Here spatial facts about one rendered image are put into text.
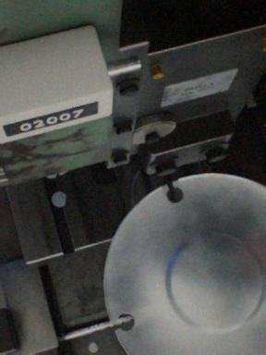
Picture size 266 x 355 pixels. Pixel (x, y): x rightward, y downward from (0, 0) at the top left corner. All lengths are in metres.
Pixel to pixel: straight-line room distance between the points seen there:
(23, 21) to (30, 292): 0.72
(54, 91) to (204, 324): 0.57
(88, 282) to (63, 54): 0.69
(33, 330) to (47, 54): 0.71
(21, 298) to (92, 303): 0.11
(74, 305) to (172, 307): 0.20
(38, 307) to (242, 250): 0.33
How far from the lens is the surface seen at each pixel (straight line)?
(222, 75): 0.63
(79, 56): 0.35
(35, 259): 0.96
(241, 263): 0.88
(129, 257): 0.88
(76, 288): 1.02
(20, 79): 0.35
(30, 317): 1.02
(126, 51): 0.43
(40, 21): 0.35
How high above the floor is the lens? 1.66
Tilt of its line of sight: 75 degrees down
